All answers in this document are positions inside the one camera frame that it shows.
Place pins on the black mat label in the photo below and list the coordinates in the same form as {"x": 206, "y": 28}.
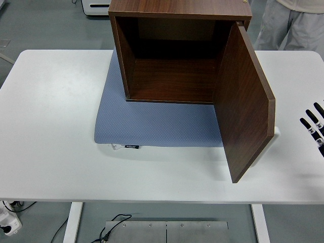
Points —
{"x": 132, "y": 146}

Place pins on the white table leg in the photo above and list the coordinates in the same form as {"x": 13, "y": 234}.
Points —
{"x": 260, "y": 225}
{"x": 72, "y": 222}

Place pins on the blue-grey mat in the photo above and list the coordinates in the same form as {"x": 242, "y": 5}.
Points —
{"x": 152, "y": 126}

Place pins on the person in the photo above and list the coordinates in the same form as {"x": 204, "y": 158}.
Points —
{"x": 291, "y": 25}

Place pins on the white power strip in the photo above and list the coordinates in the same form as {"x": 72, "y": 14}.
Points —
{"x": 10, "y": 224}

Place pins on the clear floor panel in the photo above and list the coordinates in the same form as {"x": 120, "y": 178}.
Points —
{"x": 3, "y": 43}

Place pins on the grey metal plate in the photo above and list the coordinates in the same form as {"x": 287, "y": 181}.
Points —
{"x": 197, "y": 233}
{"x": 136, "y": 233}

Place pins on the white appliance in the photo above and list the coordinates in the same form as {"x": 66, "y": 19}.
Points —
{"x": 97, "y": 10}

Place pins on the brown wooden cabinet door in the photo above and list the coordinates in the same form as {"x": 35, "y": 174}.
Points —
{"x": 243, "y": 101}

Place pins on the brown wooden cabinet body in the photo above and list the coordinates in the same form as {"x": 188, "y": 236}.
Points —
{"x": 177, "y": 6}

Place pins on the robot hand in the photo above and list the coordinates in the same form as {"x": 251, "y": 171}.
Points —
{"x": 319, "y": 136}

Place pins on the white mat tag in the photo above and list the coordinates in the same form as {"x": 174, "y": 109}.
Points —
{"x": 116, "y": 147}

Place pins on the grey metal bar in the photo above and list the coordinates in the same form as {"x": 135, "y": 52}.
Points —
{"x": 6, "y": 58}

